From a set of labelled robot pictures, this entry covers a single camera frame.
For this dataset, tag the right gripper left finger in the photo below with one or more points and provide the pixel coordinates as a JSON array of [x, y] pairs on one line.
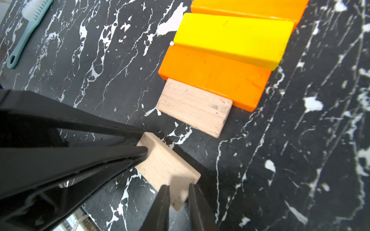
[[54, 157]]

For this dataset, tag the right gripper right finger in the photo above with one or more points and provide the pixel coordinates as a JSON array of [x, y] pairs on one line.
[[195, 216]]

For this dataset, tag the small natural wood block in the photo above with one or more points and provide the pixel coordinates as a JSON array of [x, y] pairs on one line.
[[164, 166]]

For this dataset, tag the orange long block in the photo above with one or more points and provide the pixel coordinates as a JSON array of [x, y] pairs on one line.
[[240, 82], [284, 10]]

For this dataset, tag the yellow long block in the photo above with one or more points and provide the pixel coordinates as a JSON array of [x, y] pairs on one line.
[[261, 42]]

